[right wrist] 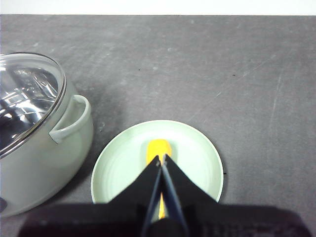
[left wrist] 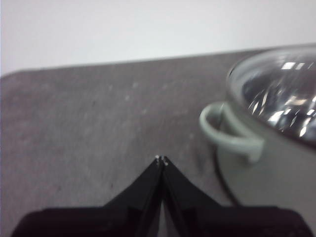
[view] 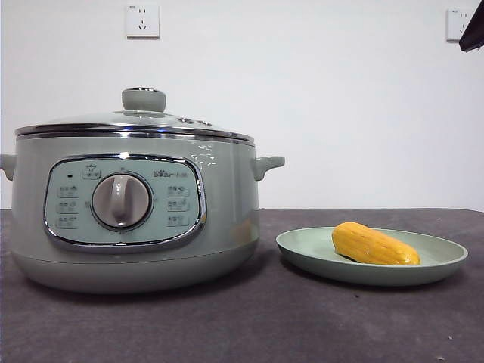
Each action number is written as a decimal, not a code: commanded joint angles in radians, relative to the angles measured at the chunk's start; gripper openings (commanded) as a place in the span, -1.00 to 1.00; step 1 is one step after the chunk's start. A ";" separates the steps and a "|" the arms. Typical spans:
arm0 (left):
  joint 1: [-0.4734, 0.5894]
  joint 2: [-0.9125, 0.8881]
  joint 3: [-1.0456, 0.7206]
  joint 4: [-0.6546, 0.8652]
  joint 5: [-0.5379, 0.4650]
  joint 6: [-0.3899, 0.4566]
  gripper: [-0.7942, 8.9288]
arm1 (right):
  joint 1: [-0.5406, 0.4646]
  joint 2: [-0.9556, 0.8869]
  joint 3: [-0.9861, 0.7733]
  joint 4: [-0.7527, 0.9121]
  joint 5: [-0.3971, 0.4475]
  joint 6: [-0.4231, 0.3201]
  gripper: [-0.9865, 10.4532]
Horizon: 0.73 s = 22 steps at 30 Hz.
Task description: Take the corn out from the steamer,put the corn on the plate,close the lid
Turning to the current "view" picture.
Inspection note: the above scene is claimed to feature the yellow corn cob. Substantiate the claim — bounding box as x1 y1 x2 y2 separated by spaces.
331 222 422 267

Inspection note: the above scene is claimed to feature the glass lid with green knob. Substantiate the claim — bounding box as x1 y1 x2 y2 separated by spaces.
14 87 253 144

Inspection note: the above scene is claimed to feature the pale green round plate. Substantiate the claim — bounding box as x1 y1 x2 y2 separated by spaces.
275 226 470 287

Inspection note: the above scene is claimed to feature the pale green electric steamer pot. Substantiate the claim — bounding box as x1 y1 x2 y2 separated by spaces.
0 130 287 296

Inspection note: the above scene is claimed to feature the white wall socket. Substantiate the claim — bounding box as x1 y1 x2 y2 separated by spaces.
445 8 474 43
125 4 160 40

